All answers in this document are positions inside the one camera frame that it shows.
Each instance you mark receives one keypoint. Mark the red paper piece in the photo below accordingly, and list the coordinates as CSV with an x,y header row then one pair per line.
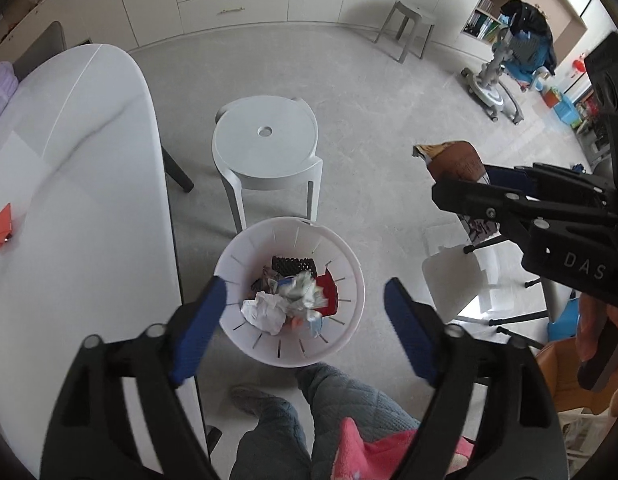
x,y
1,227

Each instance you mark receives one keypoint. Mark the white slotted bin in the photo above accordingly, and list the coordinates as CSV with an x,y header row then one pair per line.
x,y
346,317

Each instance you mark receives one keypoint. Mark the blue face mask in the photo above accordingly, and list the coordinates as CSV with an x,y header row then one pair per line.
x,y
315,328

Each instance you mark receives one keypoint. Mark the colourful toy box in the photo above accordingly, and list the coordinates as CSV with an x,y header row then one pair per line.
x,y
561,107

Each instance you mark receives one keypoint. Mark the white green wrapper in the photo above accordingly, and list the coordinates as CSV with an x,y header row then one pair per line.
x,y
304,290

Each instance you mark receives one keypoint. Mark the dark table leg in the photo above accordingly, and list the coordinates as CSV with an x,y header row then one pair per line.
x,y
178,172

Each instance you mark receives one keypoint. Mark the grey quilted pants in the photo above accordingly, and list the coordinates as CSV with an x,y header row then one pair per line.
x,y
299,440

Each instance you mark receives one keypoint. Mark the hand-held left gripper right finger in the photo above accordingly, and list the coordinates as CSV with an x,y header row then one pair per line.
x,y
409,330

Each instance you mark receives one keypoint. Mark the blue bag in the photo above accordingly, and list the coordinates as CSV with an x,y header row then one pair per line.
x,y
564,322

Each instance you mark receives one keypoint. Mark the black ridged foam mat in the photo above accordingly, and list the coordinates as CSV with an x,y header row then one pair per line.
x,y
291,264

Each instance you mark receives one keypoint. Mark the dark jacket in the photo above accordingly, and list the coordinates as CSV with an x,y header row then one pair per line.
x,y
531,30

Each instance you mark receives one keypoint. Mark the white paper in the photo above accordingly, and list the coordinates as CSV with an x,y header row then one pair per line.
x,y
261,310

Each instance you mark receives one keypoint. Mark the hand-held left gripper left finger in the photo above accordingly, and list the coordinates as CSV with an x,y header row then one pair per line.
x,y
196,330

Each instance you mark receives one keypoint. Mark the person's right hand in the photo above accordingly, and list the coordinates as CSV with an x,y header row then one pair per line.
x,y
593,327

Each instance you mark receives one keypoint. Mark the white chair black legs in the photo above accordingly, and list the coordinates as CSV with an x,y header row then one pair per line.
x,y
454,280

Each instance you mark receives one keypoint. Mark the grey square stool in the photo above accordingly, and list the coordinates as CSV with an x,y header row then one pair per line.
x,y
406,17

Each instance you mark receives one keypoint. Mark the red brown snack wrapper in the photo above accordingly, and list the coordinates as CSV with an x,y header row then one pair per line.
x,y
459,160

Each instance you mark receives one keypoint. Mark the white round stool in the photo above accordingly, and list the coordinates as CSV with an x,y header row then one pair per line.
x,y
266,145

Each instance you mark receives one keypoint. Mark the orange wooden chair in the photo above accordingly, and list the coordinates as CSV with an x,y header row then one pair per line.
x,y
559,365

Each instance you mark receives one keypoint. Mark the pink cloth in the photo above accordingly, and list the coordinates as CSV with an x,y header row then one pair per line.
x,y
369,455

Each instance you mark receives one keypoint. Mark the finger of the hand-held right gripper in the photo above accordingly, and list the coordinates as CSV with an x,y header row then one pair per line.
x,y
509,176
469,195

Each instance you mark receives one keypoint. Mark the folded newspaper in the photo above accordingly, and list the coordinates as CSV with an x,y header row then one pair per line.
x,y
584,435

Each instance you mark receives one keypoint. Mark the cream bookshelf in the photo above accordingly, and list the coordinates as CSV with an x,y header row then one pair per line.
x,y
494,5

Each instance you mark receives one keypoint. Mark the small brown wrapper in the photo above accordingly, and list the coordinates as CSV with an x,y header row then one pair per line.
x,y
263,280

